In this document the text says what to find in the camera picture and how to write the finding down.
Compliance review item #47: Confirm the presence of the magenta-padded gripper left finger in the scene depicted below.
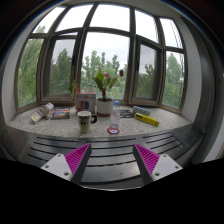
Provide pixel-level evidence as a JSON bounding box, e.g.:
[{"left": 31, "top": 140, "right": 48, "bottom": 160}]
[{"left": 40, "top": 143, "right": 93, "bottom": 185}]

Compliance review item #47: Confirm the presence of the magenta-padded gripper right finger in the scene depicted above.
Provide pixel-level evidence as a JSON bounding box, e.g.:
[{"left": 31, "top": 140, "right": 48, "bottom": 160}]
[{"left": 132, "top": 143, "right": 184, "bottom": 186}]

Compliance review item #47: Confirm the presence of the clear blue-capped water bottle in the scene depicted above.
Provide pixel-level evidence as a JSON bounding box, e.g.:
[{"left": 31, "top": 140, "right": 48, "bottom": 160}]
[{"left": 109, "top": 100, "right": 121, "bottom": 135}]

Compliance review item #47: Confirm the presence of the long yellow box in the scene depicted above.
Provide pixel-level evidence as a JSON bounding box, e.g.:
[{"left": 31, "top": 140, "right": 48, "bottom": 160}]
[{"left": 134, "top": 112, "right": 161, "bottom": 128}]

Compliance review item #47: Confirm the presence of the flat round red coaster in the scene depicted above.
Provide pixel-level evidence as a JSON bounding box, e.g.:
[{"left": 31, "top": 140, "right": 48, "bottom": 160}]
[{"left": 106, "top": 126, "right": 121, "bottom": 135}]

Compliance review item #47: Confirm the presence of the colourful flat book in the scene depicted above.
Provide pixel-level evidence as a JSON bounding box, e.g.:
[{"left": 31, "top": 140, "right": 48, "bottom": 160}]
[{"left": 50, "top": 108, "right": 72, "bottom": 120}]

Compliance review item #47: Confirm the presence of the light blue small pack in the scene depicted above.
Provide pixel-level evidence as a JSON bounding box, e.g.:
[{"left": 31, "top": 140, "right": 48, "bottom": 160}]
[{"left": 132, "top": 105, "right": 151, "bottom": 117}]

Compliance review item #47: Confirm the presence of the black mesh mat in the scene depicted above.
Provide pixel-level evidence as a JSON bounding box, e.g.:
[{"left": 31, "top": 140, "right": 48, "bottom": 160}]
[{"left": 119, "top": 109, "right": 136, "bottom": 119}]

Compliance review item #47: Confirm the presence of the white box with coloured spools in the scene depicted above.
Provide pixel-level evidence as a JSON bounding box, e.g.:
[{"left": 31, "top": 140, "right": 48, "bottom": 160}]
[{"left": 74, "top": 92, "right": 97, "bottom": 114}]

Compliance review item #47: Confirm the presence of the white and yellow rolled bundle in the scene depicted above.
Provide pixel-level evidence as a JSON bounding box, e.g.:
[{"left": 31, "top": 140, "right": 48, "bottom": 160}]
[{"left": 30, "top": 102, "right": 55, "bottom": 125}]

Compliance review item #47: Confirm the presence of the green plant in white pot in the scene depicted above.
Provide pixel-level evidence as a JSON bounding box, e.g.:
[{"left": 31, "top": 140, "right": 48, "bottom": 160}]
[{"left": 68, "top": 68, "right": 125, "bottom": 118}]

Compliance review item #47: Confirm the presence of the white mug with black handle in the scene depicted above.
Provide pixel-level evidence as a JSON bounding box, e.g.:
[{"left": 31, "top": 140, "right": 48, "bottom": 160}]
[{"left": 77, "top": 110, "right": 98, "bottom": 135}]

